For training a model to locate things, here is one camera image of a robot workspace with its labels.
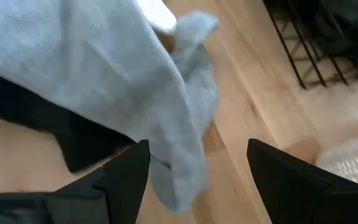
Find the white cloth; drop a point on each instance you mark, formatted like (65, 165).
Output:
(157, 15)

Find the dark grey Puma underwear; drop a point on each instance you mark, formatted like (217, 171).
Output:
(353, 25)

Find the light grey cloth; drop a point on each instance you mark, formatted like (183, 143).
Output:
(104, 77)

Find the white perforated plastic bin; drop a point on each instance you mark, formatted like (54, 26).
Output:
(353, 161)

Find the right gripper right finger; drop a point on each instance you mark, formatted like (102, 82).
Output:
(284, 186)

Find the black cloth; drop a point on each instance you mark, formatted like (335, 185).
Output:
(73, 137)

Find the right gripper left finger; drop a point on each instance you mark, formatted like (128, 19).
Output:
(126, 180)

